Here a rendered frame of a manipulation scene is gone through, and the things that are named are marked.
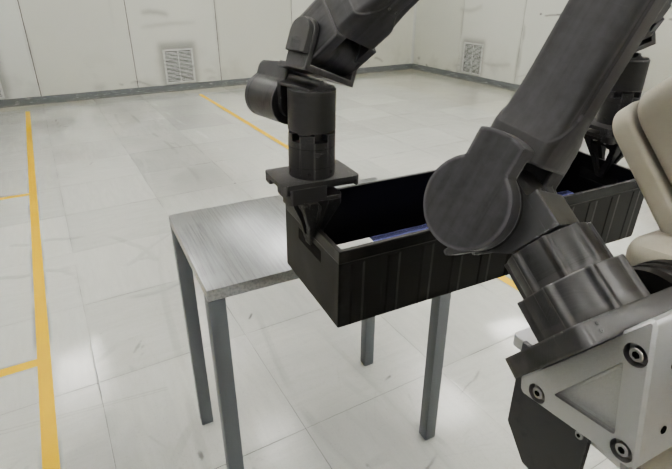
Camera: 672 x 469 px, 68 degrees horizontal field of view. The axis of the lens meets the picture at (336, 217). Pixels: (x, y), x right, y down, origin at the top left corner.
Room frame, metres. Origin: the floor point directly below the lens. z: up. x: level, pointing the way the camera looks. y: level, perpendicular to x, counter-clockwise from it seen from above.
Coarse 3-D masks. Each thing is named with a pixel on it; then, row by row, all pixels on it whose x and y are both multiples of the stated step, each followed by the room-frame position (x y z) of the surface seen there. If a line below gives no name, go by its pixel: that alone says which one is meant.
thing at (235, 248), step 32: (192, 224) 1.26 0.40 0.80; (224, 224) 1.26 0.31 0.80; (256, 224) 1.26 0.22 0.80; (192, 256) 1.08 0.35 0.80; (224, 256) 1.08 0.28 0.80; (256, 256) 1.08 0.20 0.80; (192, 288) 1.31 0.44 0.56; (224, 288) 0.95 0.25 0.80; (256, 288) 0.98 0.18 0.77; (192, 320) 1.30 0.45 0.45; (224, 320) 0.94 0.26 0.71; (192, 352) 1.29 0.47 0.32; (224, 352) 0.94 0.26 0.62; (224, 384) 0.93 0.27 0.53; (224, 416) 0.93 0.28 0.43; (224, 448) 0.95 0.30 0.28
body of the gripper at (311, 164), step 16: (288, 144) 0.58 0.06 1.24; (304, 144) 0.56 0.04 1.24; (320, 144) 0.56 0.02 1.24; (304, 160) 0.56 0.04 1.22; (320, 160) 0.56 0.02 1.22; (336, 160) 0.63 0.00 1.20; (272, 176) 0.57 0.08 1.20; (288, 176) 0.57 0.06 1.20; (304, 176) 0.56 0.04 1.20; (320, 176) 0.56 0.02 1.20; (336, 176) 0.58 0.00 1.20; (352, 176) 0.58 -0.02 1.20; (288, 192) 0.55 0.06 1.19
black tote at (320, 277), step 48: (384, 192) 0.74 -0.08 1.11; (576, 192) 0.88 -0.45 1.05; (624, 192) 0.74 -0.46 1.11; (288, 240) 0.66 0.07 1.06; (336, 240) 0.70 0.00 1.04; (384, 240) 0.54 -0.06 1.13; (432, 240) 0.57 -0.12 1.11; (336, 288) 0.52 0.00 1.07; (384, 288) 0.55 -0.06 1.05; (432, 288) 0.58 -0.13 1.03
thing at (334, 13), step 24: (336, 0) 0.57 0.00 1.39; (360, 0) 0.55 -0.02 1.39; (384, 0) 0.54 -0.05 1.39; (408, 0) 0.55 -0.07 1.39; (336, 24) 0.56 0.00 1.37; (360, 24) 0.55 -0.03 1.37; (384, 24) 0.57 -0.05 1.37; (336, 48) 0.57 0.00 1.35; (360, 48) 0.60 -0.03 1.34; (336, 72) 0.60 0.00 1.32
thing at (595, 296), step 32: (576, 224) 0.33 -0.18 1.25; (512, 256) 0.33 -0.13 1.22; (544, 256) 0.32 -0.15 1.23; (576, 256) 0.31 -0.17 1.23; (608, 256) 0.32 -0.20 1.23; (544, 288) 0.30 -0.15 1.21; (576, 288) 0.29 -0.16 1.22; (608, 288) 0.28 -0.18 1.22; (640, 288) 0.29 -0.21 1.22; (544, 320) 0.29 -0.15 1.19; (576, 320) 0.28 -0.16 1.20; (608, 320) 0.26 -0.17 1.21; (640, 320) 0.27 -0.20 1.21; (544, 352) 0.27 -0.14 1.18; (576, 352) 0.25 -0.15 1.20
